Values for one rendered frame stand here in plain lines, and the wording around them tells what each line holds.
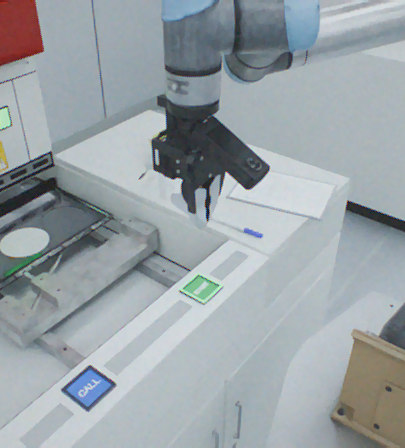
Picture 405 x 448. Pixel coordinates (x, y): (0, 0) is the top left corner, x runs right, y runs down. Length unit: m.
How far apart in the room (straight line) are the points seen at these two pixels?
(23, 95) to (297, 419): 0.87
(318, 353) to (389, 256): 1.66
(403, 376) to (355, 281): 1.67
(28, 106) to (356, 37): 0.74
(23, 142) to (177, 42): 0.69
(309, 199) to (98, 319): 0.51
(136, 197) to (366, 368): 0.61
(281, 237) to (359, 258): 1.58
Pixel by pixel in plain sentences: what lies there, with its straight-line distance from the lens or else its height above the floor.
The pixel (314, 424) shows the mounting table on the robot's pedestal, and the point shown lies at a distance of 0.95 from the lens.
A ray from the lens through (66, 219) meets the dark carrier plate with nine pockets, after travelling 1.24.
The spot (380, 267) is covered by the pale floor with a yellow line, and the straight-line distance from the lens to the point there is 2.59.
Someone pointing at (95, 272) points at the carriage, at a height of 0.88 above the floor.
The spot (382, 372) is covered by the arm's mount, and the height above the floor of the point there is 0.97.
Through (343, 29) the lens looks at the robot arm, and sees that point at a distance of 0.86.
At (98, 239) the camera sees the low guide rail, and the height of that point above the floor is 0.85.
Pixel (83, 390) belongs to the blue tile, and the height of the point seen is 0.96.
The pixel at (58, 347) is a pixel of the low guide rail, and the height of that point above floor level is 0.85.
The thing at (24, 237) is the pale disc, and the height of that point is 0.90.
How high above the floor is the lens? 1.60
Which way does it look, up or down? 37 degrees down
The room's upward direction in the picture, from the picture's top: straight up
